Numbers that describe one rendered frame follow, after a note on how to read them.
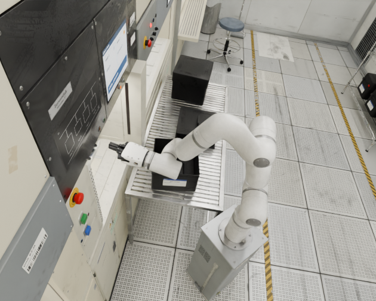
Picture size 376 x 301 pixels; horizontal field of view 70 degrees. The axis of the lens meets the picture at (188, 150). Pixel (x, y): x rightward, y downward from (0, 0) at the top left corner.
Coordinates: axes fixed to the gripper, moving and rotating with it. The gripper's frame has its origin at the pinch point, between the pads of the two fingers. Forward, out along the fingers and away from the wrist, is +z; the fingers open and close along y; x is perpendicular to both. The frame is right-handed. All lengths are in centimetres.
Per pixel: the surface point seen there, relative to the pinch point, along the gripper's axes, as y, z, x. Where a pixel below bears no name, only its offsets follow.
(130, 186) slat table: 14.9, -7.5, -47.1
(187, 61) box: 124, -7, -15
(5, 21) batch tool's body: -39, 6, 67
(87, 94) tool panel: -14.7, 4.6, 36.5
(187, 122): 72, -25, -31
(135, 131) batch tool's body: 37.6, 1.6, -24.1
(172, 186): 20, -31, -39
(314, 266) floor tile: 42, -166, -101
